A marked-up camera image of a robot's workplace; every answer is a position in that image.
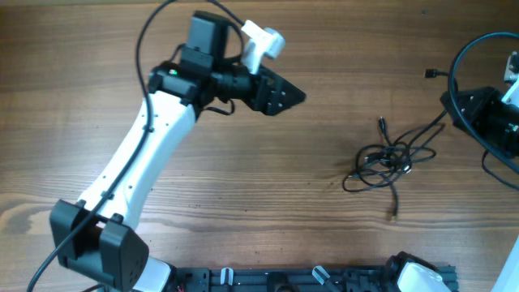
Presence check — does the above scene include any black cable bundle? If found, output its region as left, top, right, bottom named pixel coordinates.
left=341, top=68, right=451, bottom=223

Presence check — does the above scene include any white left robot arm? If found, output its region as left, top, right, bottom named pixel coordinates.
left=49, top=11, right=306, bottom=291

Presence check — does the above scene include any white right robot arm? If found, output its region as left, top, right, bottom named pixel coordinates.
left=384, top=52, right=518, bottom=291

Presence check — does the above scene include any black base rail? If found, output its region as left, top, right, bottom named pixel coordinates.
left=174, top=265, right=459, bottom=292

